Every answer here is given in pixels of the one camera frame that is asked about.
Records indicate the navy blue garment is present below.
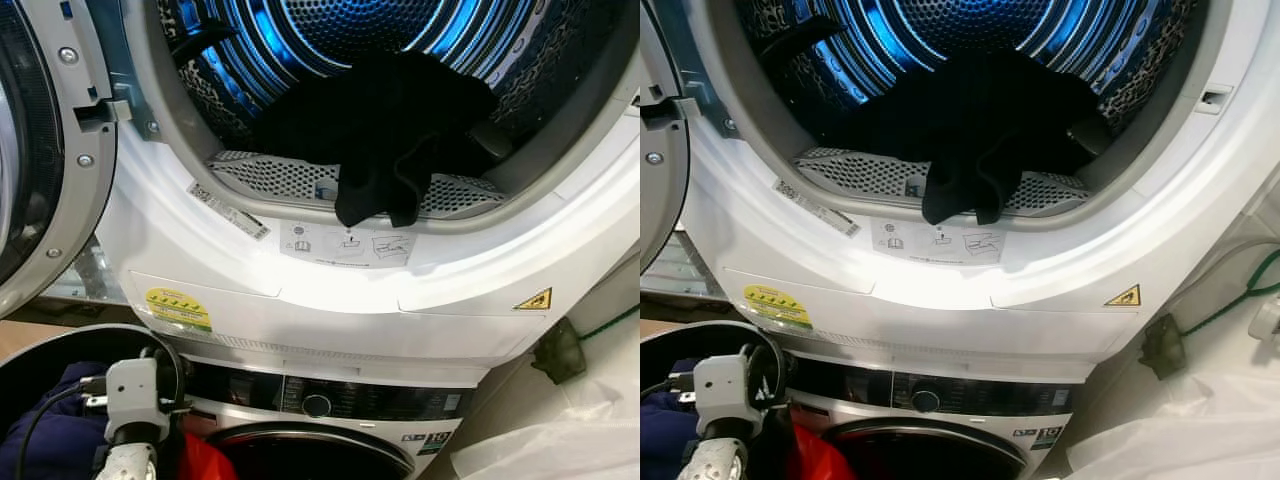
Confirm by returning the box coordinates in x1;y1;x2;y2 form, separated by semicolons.
640;358;701;480
0;362;111;480

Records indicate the round washing machine door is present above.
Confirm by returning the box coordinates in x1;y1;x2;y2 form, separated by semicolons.
207;420;416;480
822;417;1031;480

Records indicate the silver washing machine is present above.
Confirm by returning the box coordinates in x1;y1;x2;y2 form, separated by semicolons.
180;355;491;480
780;350;1076;480

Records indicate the red garment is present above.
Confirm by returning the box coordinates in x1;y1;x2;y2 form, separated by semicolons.
785;422;836;480
180;430;239;480

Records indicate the yellow energy label sticker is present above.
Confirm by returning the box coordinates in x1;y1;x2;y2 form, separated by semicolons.
742;284;813;331
143;287;214;334

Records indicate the black laundry basket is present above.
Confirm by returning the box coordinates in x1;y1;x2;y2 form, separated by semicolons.
0;323;191;480
640;320;791;480

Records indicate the white tumble dryer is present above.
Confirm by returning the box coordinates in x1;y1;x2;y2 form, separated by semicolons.
85;0;641;386
665;0;1280;376

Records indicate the white barcode label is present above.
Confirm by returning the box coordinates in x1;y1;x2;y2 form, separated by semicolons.
186;181;271;242
772;178;861;239

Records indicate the white instruction sticker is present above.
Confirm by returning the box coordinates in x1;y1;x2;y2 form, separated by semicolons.
278;220;416;269
870;215;1006;266

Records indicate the grey perforated lint filter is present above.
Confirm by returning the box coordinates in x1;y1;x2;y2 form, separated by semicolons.
793;147;1091;216
207;150;506;221

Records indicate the white plastic sheet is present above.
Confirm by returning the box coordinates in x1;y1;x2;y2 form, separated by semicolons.
450;330;641;480
1065;330;1280;480

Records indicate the round dryer door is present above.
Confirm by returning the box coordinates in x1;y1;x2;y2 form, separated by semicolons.
640;0;691;276
0;0;119;319

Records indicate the black garment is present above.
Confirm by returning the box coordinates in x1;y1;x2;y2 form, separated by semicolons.
830;50;1111;226
250;52;501;228

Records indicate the black drum paddle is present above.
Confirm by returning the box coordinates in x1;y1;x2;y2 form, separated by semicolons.
755;15;846;66
165;18;241;71

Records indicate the white plug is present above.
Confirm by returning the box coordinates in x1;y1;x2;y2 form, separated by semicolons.
1248;295;1280;341

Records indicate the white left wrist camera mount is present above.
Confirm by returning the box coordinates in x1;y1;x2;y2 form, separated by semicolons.
103;357;171;446
692;353;761;441

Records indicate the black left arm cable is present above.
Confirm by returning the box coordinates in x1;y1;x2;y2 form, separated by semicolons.
15;375;106;480
640;372;696;401

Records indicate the green cable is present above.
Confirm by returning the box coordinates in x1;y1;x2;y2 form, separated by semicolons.
1180;250;1280;336
575;305;641;341

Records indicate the dark wall bracket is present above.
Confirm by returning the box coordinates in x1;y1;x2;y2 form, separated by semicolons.
1140;313;1188;381
530;318;589;386

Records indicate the grey cable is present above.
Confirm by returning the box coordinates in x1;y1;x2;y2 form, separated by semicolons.
1165;238;1280;301

